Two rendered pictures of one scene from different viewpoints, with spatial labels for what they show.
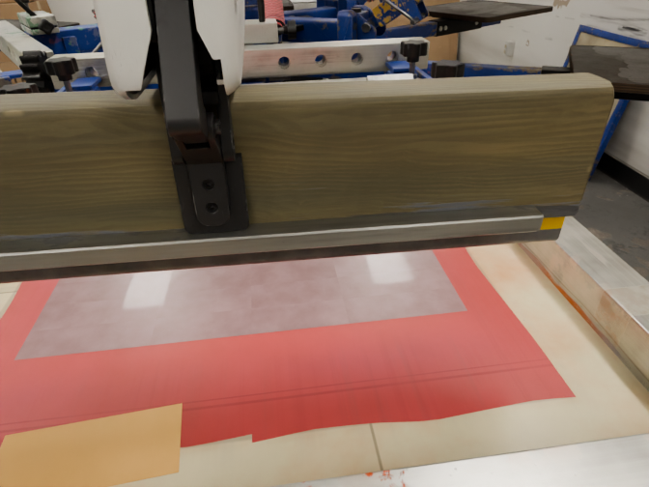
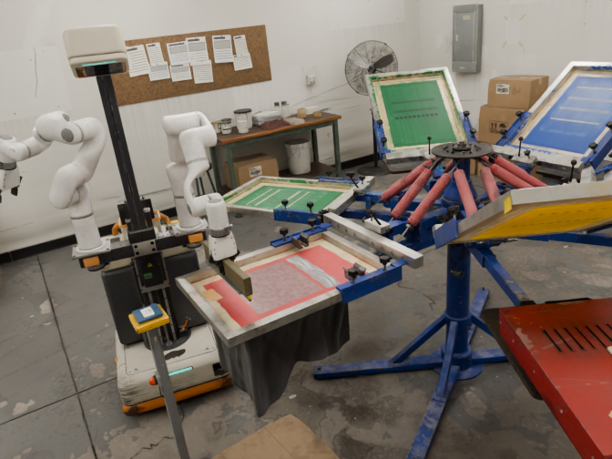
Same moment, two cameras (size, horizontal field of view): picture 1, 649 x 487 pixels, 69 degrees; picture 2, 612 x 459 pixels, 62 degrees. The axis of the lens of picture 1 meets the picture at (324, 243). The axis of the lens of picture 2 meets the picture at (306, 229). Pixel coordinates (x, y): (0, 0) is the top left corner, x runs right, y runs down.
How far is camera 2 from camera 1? 192 cm
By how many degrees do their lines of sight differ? 59
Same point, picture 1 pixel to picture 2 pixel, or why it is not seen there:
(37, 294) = not seen: hidden behind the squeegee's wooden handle
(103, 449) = (213, 295)
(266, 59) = (368, 239)
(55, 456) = (210, 293)
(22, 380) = (220, 284)
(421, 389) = (236, 314)
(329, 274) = (261, 298)
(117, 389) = (222, 291)
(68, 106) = not seen: hidden behind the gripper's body
